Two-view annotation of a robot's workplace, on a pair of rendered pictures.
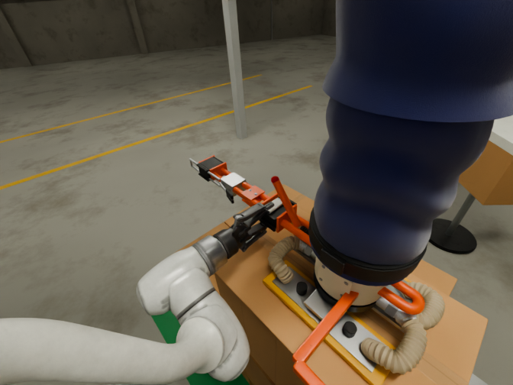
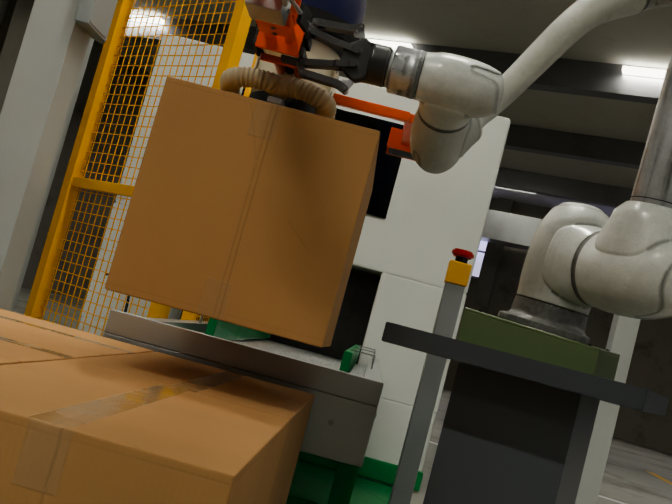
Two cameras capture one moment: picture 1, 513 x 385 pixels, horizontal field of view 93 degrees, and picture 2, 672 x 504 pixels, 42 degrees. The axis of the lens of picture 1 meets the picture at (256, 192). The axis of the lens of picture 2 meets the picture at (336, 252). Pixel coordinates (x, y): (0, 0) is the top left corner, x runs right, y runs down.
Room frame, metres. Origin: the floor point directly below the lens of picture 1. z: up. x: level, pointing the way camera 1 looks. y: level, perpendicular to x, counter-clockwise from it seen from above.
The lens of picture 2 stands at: (1.58, 1.21, 0.72)
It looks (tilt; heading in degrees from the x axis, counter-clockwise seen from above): 4 degrees up; 224
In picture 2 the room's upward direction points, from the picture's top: 15 degrees clockwise
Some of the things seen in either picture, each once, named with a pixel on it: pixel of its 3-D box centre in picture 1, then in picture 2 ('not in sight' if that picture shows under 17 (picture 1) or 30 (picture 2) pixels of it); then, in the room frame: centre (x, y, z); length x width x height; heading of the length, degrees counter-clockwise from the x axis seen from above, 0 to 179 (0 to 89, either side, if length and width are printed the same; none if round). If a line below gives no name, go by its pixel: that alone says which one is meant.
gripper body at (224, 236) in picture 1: (233, 238); (365, 62); (0.45, 0.07, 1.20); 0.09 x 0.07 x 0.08; 130
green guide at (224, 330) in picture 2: not in sight; (237, 326); (-0.89, -1.61, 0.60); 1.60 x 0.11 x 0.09; 40
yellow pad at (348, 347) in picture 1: (323, 309); not in sight; (0.30, -0.15, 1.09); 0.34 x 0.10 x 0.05; 40
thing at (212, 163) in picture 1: (213, 167); not in sight; (0.82, 0.16, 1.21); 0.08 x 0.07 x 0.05; 40
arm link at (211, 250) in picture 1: (211, 253); (404, 71); (0.41, 0.13, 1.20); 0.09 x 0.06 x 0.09; 40
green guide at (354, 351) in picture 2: not in sight; (360, 359); (-1.24, -1.20, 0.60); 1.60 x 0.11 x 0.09; 40
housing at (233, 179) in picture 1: (233, 183); (268, 2); (0.71, 0.08, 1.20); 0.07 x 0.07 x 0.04; 40
